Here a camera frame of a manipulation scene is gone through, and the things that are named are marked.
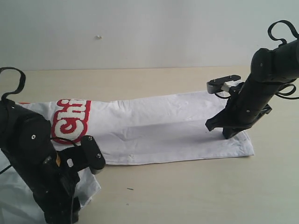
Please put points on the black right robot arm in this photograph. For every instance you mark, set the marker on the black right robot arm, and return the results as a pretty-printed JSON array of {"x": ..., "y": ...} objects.
[{"x": 270, "y": 72}]

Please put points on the white t-shirt red Chinese lettering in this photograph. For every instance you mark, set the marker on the white t-shirt red Chinese lettering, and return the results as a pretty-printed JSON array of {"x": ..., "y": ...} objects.
[{"x": 146, "y": 130}]

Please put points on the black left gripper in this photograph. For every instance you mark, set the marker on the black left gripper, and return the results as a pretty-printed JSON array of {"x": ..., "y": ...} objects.
[{"x": 57, "y": 177}]

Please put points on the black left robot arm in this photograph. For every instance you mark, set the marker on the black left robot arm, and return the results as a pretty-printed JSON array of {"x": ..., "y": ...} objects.
[{"x": 25, "y": 140}]

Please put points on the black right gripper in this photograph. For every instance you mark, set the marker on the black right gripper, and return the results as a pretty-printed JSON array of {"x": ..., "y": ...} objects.
[{"x": 250, "y": 105}]

